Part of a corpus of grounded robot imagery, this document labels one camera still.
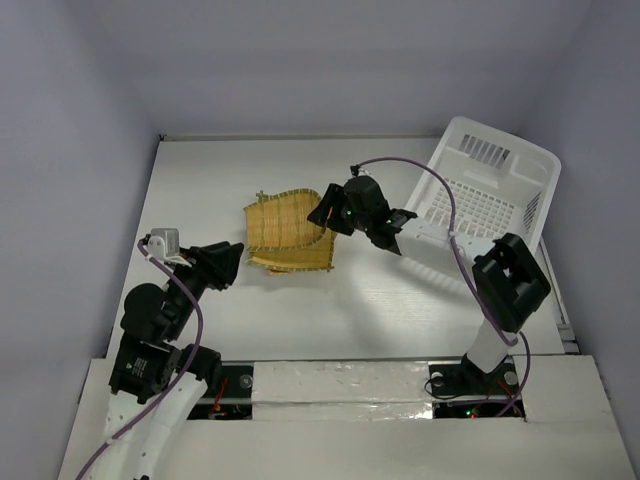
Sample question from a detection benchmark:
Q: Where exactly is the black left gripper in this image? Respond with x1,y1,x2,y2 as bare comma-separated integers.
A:
166,238,244,337

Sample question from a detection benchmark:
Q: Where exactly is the yellow square bamboo mat plate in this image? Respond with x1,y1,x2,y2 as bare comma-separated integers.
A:
247,231,336,272

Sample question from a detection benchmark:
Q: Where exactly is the yellow fan-shaped woven plate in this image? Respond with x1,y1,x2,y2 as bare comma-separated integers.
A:
244,188,325,253

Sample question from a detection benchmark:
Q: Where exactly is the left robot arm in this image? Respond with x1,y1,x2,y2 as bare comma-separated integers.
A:
88,229,244,479

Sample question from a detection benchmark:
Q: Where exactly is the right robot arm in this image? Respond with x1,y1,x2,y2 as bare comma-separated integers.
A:
307,176,551,400

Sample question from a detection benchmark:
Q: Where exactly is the white plastic dish rack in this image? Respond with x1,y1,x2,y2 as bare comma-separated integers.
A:
402,115,562,296

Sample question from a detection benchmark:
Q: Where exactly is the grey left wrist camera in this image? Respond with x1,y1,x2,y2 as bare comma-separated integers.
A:
143,228,189,265

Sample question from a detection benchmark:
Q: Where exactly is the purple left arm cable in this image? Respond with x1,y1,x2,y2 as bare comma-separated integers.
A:
74,239,205,480

